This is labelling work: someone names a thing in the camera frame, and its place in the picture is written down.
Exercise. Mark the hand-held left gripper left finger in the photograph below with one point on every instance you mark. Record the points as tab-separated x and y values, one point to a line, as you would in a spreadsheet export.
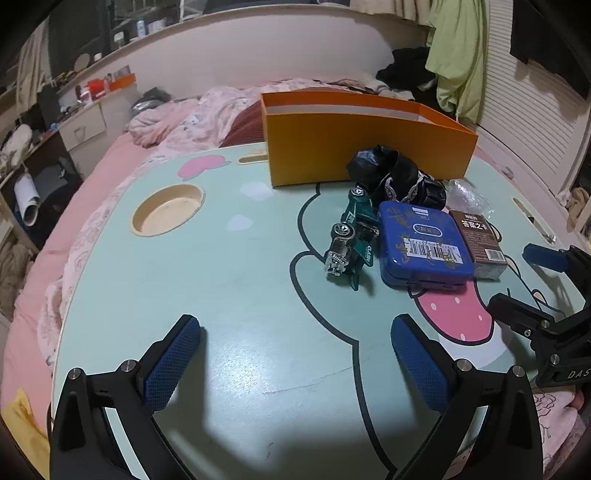
173	364

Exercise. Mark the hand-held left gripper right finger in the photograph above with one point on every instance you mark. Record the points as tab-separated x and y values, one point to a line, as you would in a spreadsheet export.
420	364

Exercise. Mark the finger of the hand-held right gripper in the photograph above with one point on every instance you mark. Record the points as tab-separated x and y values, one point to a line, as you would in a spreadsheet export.
512	310
545	258

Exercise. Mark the brown card box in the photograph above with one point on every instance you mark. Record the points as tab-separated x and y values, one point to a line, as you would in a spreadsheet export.
475	235

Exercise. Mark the clear bubble wrap bag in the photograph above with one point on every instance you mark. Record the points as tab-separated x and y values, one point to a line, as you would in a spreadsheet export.
466	196

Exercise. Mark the green toy car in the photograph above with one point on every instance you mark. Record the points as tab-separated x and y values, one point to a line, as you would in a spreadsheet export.
355	240

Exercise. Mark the blue tin box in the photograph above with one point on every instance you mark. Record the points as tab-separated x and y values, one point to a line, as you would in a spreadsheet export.
401	221

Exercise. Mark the black lace cloth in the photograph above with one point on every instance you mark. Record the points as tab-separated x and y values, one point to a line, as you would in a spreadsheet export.
397	170

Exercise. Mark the orange cardboard box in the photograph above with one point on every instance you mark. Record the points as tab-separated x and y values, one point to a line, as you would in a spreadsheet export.
346	147

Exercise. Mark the red container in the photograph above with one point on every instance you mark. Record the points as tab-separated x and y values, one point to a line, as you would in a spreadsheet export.
97	86

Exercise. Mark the white slatted wardrobe door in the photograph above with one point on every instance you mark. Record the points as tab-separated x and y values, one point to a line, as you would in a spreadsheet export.
512	101

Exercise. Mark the yellow cloth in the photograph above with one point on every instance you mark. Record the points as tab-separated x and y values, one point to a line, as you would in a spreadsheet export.
23	429

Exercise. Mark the beige knit cloth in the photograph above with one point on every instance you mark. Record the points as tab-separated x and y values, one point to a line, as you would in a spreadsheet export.
16	267

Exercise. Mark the black hanging garment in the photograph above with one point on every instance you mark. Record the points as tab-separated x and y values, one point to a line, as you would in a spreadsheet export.
545	41

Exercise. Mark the light green hanging garment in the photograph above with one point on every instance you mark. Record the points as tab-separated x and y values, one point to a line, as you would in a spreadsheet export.
457	55

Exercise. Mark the white paper roll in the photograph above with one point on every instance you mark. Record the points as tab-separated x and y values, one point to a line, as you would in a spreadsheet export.
27	198

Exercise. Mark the black clothes pile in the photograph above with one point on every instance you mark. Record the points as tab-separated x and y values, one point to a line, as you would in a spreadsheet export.
406	67

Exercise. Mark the dark red cushion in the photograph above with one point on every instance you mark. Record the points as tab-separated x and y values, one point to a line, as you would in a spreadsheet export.
249	124

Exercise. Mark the white drawer cabinet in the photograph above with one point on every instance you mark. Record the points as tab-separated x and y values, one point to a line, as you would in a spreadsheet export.
83	127

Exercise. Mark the beige clothes heap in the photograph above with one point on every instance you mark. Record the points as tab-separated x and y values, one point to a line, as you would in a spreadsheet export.
16	143

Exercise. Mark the cream curtain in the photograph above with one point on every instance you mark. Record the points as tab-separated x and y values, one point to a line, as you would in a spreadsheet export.
418	9

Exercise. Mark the white jar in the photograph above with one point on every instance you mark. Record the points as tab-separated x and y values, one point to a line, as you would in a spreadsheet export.
85	93

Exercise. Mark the black monitor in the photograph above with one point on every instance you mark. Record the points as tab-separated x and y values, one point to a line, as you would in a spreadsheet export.
48	106

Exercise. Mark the small orange box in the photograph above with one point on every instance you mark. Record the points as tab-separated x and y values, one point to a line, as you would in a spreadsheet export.
123	81

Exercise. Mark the round beige mirror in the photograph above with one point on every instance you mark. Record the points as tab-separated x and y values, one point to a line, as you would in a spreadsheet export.
83	62

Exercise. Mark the beige curtain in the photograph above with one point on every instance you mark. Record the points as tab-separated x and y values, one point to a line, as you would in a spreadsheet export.
32	69

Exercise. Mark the white bottle green cap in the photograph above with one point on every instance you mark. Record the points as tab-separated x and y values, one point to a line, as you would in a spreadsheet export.
142	28

